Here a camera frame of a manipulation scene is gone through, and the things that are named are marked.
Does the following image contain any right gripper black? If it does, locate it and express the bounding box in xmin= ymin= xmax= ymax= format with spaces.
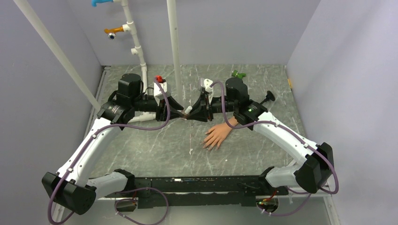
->
xmin=186 ymin=92 xmax=237 ymax=122

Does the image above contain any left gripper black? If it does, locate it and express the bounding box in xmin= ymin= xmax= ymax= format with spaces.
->
xmin=131 ymin=95 xmax=184 ymax=122

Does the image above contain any white nail polish cap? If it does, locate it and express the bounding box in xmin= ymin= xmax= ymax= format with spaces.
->
xmin=184 ymin=106 xmax=192 ymax=115

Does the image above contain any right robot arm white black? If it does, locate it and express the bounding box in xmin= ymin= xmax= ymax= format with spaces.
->
xmin=186 ymin=77 xmax=339 ymax=195

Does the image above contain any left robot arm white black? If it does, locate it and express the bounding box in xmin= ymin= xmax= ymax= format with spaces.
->
xmin=42 ymin=73 xmax=183 ymax=218

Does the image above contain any mannequin hand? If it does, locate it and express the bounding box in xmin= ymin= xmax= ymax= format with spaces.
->
xmin=201 ymin=117 xmax=238 ymax=150

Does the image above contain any green toy flashlight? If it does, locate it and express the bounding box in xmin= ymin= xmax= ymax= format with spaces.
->
xmin=231 ymin=70 xmax=246 ymax=79

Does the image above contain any black hand stand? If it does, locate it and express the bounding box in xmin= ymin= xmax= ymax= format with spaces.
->
xmin=260 ymin=90 xmax=276 ymax=105

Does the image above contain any orange faucet valve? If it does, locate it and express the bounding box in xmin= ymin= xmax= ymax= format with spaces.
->
xmin=104 ymin=26 xmax=124 ymax=40

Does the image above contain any blue faucet valve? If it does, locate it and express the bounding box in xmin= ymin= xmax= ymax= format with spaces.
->
xmin=91 ymin=0 xmax=114 ymax=7

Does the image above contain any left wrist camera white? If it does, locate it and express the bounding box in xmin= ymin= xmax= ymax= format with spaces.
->
xmin=153 ymin=75 xmax=171 ymax=101

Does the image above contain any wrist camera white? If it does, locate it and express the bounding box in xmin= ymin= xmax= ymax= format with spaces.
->
xmin=199 ymin=78 xmax=214 ymax=95
xmin=153 ymin=75 xmax=171 ymax=101

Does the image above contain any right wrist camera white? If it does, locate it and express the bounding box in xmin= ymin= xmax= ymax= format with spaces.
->
xmin=199 ymin=78 xmax=214 ymax=95

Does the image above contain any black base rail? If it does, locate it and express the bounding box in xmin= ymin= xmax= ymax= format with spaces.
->
xmin=107 ymin=175 xmax=288 ymax=209

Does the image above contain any white PVC pipe frame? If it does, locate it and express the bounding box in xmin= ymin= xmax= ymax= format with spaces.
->
xmin=14 ymin=0 xmax=183 ymax=110

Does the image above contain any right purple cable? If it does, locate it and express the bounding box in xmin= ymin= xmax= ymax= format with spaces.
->
xmin=210 ymin=81 xmax=339 ymax=218

